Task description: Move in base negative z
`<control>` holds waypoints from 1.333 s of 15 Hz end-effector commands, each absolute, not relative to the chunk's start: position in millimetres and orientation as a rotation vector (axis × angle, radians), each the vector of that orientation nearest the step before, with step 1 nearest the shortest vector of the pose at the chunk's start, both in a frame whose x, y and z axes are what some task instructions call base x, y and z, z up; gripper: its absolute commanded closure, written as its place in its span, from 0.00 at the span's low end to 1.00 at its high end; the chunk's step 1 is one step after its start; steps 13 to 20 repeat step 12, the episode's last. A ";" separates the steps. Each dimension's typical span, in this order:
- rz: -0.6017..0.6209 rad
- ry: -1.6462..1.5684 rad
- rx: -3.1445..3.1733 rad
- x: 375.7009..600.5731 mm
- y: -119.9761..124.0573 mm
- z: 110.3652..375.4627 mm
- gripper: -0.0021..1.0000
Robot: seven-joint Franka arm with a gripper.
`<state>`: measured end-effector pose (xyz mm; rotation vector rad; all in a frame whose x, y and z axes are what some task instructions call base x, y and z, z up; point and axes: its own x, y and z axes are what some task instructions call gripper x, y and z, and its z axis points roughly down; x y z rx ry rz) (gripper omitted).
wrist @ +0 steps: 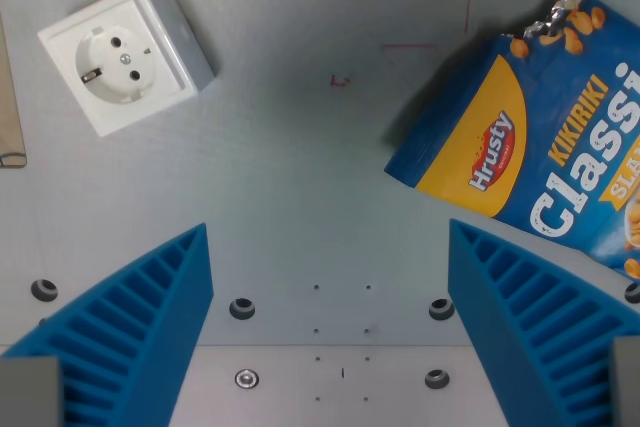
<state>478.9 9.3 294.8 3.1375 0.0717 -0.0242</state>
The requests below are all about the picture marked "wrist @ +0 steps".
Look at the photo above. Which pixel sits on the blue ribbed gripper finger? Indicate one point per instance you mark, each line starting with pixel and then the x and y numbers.
pixel 540 327
pixel 135 327

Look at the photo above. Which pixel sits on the silver table screw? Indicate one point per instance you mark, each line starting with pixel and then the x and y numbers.
pixel 246 378

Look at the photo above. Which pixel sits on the blue peanut snack bag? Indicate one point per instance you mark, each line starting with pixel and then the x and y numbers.
pixel 540 147

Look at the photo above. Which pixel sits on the beige wooden board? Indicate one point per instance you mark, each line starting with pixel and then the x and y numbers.
pixel 9 112

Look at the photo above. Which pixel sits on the white wall power socket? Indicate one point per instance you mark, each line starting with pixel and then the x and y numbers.
pixel 131 53

